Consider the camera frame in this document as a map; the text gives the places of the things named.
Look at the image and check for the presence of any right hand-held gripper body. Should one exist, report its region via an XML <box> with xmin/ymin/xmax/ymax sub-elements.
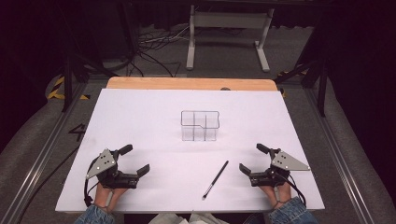
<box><xmin>248</xmin><ymin>148</ymin><xmax>311</xmax><ymax>188</ymax></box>

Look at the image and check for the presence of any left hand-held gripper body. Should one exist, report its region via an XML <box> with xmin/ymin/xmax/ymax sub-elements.
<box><xmin>85</xmin><ymin>148</ymin><xmax>140</xmax><ymax>190</ymax></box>

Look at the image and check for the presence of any person's left hand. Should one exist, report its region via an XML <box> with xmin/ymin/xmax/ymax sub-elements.
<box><xmin>93</xmin><ymin>183</ymin><xmax>129</xmax><ymax>213</ymax></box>

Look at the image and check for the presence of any person's right hand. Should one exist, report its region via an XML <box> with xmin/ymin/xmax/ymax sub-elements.
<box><xmin>259</xmin><ymin>185</ymin><xmax>292</xmax><ymax>209</ymax></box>

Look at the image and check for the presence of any white board table cover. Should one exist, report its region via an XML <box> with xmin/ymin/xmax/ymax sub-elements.
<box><xmin>55</xmin><ymin>88</ymin><xmax>326</xmax><ymax>215</ymax></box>

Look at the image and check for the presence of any black pen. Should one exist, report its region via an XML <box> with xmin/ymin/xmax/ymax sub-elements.
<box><xmin>202</xmin><ymin>160</ymin><xmax>230</xmax><ymax>201</ymax></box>

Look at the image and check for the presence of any black tape floor mark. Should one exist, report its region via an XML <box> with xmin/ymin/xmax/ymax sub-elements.
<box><xmin>68</xmin><ymin>123</ymin><xmax>87</xmax><ymax>143</ymax></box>

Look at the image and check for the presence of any clear acrylic organizer box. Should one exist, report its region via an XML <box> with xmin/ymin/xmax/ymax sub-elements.
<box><xmin>180</xmin><ymin>110</ymin><xmax>220</xmax><ymax>142</ymax></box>

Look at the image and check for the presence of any white cloth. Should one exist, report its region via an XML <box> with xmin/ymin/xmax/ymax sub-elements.
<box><xmin>148</xmin><ymin>212</ymin><xmax>230</xmax><ymax>224</ymax></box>

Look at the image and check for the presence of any black metal stand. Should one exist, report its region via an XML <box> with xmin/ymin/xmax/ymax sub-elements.
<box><xmin>274</xmin><ymin>27</ymin><xmax>332</xmax><ymax>118</ymax></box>
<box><xmin>60</xmin><ymin>36</ymin><xmax>120</xmax><ymax>114</ymax></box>

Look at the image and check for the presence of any yellow black floor tape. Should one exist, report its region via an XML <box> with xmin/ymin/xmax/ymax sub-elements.
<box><xmin>46</xmin><ymin>76</ymin><xmax>92</xmax><ymax>101</ymax></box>

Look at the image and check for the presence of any white metal stand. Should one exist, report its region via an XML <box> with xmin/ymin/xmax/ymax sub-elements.
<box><xmin>185</xmin><ymin>4</ymin><xmax>276</xmax><ymax>74</ymax></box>

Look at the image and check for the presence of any left hand-held gripper black cable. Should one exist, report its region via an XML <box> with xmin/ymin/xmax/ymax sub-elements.
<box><xmin>83</xmin><ymin>155</ymin><xmax>101</xmax><ymax>208</ymax></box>

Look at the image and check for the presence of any hand-held gripper black cable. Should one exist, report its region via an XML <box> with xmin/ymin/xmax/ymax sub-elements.
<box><xmin>83</xmin><ymin>155</ymin><xmax>101</xmax><ymax>208</ymax></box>
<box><xmin>278</xmin><ymin>172</ymin><xmax>307</xmax><ymax>207</ymax></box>

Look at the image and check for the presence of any right hand-held gripper black cable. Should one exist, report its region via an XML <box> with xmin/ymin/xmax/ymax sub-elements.
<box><xmin>278</xmin><ymin>172</ymin><xmax>307</xmax><ymax>207</ymax></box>

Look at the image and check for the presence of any aluminium floor rail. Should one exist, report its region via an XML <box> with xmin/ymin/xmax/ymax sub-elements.
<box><xmin>304</xmin><ymin>87</ymin><xmax>376</xmax><ymax>224</ymax></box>
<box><xmin>0</xmin><ymin>81</ymin><xmax>90</xmax><ymax>224</ymax></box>

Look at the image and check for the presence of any long black floor cable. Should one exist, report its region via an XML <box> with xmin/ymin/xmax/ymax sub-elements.
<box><xmin>17</xmin><ymin>147</ymin><xmax>79</xmax><ymax>224</ymax></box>

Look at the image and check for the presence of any bundle of floor cables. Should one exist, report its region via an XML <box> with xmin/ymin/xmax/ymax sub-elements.
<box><xmin>128</xmin><ymin>23</ymin><xmax>191</xmax><ymax>78</ymax></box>

